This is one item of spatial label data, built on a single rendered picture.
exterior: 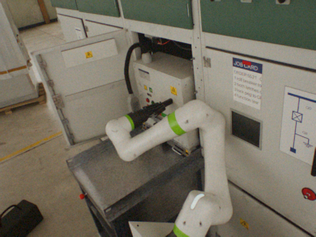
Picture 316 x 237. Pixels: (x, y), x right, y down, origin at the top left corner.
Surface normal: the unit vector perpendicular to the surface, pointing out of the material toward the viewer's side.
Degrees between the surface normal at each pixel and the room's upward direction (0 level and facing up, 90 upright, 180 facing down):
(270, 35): 90
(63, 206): 0
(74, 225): 0
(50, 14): 90
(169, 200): 90
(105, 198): 0
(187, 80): 90
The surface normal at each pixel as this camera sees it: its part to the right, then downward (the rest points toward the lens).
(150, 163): -0.15, -0.84
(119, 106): 0.36, 0.43
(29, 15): 0.59, 0.34
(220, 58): -0.80, 0.41
